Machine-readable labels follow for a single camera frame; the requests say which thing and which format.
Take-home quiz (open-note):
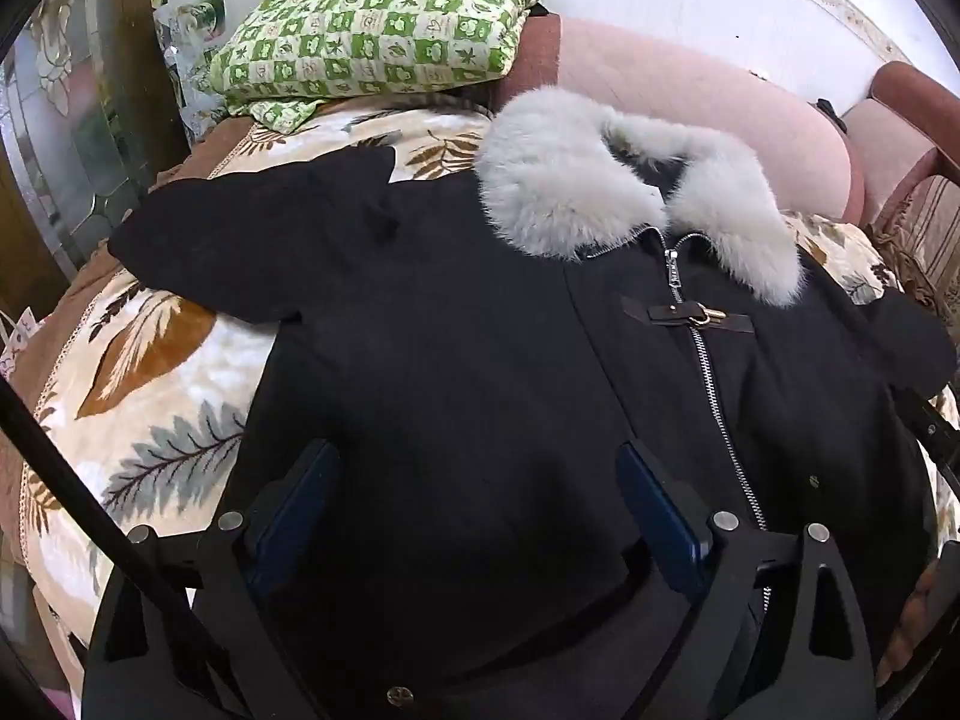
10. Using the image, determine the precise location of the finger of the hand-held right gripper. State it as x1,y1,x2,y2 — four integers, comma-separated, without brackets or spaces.
891,386,960,515

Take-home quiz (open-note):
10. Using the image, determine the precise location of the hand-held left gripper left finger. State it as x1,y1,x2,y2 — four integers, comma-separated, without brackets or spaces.
88,439,344,720

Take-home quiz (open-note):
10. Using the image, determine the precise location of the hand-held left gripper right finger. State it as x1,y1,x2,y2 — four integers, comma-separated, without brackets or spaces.
615,442,877,720

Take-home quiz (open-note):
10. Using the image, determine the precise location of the black coat with fur collar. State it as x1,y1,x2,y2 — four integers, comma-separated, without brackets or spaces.
109,86,958,720

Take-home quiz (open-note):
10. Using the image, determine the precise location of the person's right hand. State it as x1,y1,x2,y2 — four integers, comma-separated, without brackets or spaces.
874,566,940,687

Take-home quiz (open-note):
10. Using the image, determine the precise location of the leaf printed blanket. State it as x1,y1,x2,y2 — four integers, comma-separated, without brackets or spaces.
0,101,960,698

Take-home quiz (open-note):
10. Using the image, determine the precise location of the striped brown cloth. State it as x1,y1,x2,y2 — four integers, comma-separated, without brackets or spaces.
868,172,960,332

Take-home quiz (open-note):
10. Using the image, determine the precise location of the small pink cushion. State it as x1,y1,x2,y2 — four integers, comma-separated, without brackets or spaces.
840,60,960,227

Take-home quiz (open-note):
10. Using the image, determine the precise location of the white plastic bag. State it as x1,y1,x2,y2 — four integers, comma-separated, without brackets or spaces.
0,306,40,382

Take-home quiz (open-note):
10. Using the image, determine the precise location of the patterned glass door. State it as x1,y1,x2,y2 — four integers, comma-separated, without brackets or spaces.
0,0,188,331

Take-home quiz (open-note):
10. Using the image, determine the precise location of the clear plastic bag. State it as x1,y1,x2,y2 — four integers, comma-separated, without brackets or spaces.
152,0,230,155

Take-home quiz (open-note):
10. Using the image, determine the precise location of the green checked quilt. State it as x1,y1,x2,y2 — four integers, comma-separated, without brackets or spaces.
206,0,548,132

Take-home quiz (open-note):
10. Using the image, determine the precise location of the black cable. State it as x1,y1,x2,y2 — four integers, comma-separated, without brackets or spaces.
0,373,252,720

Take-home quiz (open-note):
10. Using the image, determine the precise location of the wooden post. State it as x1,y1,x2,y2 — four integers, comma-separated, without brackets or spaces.
91,0,190,162

